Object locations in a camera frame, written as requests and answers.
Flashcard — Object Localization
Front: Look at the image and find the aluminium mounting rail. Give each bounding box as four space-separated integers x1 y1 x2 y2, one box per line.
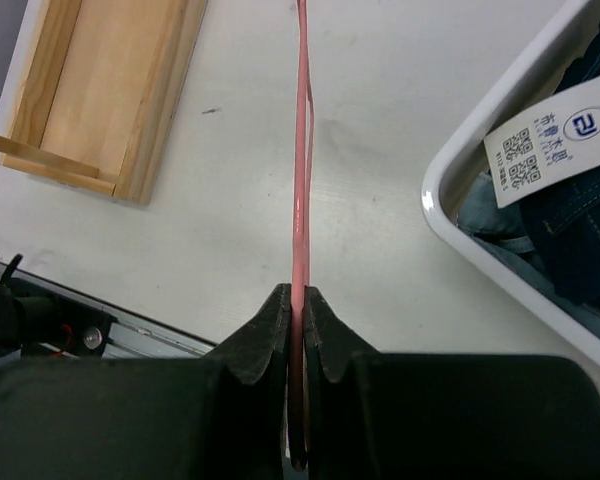
0 268 215 362

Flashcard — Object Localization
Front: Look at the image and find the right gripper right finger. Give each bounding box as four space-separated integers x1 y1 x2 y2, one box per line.
304 287 600 479

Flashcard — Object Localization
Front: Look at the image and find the light blue denim skirt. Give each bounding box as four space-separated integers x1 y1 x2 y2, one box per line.
456 172 600 339

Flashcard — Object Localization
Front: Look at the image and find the white plastic basket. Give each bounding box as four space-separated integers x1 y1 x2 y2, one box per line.
421 1 600 367

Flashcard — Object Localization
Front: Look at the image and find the pink wire hanger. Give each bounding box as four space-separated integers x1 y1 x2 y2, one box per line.
287 1 315 471

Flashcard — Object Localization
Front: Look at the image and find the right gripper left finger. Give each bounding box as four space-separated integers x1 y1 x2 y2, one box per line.
0 284 290 479

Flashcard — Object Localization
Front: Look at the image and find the wooden clothes rack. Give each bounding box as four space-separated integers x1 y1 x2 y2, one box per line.
0 0 206 205

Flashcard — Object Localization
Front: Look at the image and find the dark blue denim skirt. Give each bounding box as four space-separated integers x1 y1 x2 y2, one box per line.
519 0 600 316

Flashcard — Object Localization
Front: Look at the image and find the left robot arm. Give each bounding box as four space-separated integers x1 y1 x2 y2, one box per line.
0 254 116 358

